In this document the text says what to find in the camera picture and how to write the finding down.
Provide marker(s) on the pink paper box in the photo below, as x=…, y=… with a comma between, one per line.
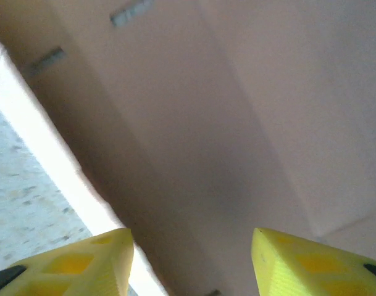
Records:
x=224, y=111

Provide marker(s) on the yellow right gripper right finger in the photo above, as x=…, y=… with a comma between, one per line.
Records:
x=305, y=271

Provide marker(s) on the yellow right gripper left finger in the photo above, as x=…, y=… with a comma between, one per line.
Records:
x=67, y=271

